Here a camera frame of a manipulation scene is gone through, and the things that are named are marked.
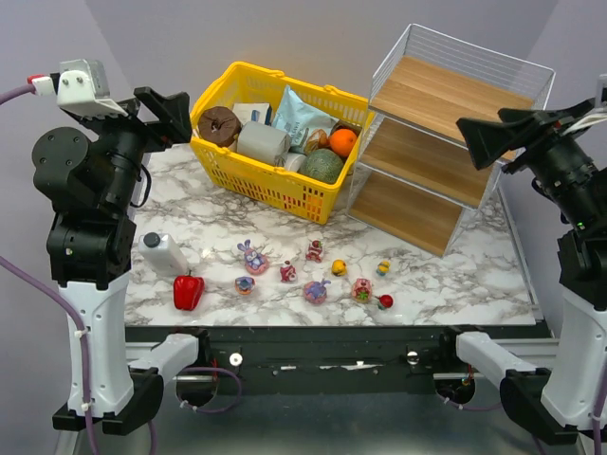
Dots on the yellow hair girl figure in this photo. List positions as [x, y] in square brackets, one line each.
[339, 268]

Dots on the white plastic bottle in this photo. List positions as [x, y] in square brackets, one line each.
[163, 254]

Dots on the purple bunny in orange cup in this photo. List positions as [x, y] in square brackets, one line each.
[244, 285]

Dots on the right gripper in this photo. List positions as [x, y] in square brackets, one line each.
[517, 144]

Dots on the purple bunny on pink donut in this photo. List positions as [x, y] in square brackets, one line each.
[255, 262]

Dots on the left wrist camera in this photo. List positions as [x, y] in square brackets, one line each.
[81, 89]

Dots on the grey paper roll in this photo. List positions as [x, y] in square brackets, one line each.
[263, 143]

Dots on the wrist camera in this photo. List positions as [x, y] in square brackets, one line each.
[81, 89]
[601, 92]

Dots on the yellow plastic basket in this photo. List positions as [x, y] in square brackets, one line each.
[292, 192]

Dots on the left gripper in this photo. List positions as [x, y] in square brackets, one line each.
[143, 131]

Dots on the orange fruit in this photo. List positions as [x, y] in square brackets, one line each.
[342, 142]

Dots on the pink strawberry cake toy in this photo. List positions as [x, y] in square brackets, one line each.
[362, 290]

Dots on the yellow hair blue figure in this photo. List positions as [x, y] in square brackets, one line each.
[383, 268]

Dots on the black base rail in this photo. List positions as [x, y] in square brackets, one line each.
[332, 360]

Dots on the red cherry toy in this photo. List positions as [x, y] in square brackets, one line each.
[385, 302]

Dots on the green melon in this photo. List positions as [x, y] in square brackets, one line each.
[323, 165]

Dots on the pink bear with strawberry cake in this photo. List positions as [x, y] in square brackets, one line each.
[315, 251]

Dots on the white cup in basket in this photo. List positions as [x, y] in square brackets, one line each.
[294, 161]

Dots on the purple bunny on pink macaron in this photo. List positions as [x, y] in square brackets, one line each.
[316, 292]

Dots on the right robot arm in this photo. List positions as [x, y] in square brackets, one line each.
[554, 405]

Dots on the red bell pepper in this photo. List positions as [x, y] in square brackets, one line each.
[187, 290]

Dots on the pink bear with santa hat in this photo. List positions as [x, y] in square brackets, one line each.
[288, 272]

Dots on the chocolate donut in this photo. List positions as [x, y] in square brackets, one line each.
[219, 125]

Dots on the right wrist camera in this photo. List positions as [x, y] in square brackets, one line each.
[601, 92]

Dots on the light blue chips bag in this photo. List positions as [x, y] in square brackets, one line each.
[299, 119]

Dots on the white wire wooden shelf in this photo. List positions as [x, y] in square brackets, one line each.
[413, 177]

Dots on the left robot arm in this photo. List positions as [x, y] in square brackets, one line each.
[89, 174]

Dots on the white blue box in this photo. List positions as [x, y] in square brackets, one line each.
[259, 112]

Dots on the brown bread pastry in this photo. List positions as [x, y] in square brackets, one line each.
[318, 139]

